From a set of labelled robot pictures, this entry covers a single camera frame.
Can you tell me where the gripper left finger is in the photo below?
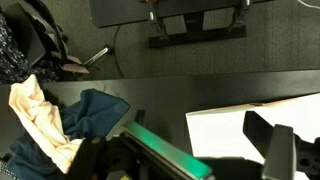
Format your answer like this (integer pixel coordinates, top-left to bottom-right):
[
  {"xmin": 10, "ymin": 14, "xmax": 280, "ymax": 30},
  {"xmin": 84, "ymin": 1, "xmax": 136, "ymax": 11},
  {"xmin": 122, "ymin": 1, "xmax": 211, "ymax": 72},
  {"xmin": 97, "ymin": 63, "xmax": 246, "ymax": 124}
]
[{"xmin": 121, "ymin": 109, "xmax": 214, "ymax": 180}]

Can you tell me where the white floor cable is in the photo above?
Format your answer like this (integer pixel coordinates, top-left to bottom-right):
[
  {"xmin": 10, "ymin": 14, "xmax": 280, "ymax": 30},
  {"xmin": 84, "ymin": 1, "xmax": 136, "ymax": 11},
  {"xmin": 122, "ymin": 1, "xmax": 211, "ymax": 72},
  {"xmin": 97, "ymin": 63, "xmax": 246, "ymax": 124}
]
[{"xmin": 296, "ymin": 0, "xmax": 320, "ymax": 11}]

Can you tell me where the brown cardboard scrap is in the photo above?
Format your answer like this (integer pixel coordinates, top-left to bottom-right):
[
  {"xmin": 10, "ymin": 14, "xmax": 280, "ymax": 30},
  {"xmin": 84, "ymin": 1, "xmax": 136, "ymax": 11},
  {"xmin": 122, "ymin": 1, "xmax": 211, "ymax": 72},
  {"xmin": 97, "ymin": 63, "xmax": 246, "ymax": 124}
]
[{"xmin": 59, "ymin": 53, "xmax": 91, "ymax": 75}]

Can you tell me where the black floor cable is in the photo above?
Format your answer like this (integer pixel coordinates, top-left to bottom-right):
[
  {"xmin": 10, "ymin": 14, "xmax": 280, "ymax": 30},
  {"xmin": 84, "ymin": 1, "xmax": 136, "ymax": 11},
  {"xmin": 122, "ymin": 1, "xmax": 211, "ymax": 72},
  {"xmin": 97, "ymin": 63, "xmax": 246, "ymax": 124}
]
[{"xmin": 112, "ymin": 24, "xmax": 127, "ymax": 80}]

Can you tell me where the dark blue cloth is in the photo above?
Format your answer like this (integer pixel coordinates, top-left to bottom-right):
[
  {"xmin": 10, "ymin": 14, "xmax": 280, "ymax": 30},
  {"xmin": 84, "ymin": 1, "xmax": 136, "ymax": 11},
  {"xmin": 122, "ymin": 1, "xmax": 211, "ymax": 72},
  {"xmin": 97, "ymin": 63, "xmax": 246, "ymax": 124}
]
[{"xmin": 5, "ymin": 88, "xmax": 131, "ymax": 180}]

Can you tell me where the dark floral garment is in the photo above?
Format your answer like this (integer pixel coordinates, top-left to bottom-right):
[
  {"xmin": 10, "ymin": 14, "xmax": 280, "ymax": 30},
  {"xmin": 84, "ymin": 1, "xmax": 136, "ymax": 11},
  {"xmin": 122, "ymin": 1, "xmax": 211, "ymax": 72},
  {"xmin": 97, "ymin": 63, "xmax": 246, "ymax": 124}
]
[{"xmin": 0, "ymin": 9, "xmax": 60, "ymax": 85}]

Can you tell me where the peach cloth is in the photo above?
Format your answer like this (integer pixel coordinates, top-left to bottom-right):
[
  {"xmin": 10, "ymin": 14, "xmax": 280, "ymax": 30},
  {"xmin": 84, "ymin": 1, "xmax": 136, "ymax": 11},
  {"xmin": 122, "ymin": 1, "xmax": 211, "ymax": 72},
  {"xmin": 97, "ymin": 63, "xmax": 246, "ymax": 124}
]
[{"xmin": 8, "ymin": 74, "xmax": 84, "ymax": 175}]

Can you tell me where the black office chair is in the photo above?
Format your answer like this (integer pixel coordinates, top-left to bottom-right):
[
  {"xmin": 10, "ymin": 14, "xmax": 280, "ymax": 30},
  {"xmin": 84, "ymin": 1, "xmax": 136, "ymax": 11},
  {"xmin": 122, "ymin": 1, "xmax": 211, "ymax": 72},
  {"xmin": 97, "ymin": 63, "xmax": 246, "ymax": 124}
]
[{"xmin": 3, "ymin": 0, "xmax": 113, "ymax": 68}]

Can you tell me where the open white book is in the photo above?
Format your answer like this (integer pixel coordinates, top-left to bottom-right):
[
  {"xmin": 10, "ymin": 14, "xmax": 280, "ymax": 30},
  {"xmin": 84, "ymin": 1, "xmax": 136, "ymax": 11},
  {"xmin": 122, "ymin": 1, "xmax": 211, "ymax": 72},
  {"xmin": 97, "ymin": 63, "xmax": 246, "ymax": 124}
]
[{"xmin": 185, "ymin": 93, "xmax": 320, "ymax": 180}]

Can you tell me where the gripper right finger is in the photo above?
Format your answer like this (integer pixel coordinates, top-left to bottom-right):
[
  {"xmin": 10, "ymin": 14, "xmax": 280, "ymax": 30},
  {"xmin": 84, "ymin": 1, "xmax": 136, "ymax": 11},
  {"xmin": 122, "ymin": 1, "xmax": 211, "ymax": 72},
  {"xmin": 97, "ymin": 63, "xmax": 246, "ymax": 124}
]
[{"xmin": 242, "ymin": 110, "xmax": 298, "ymax": 180}]

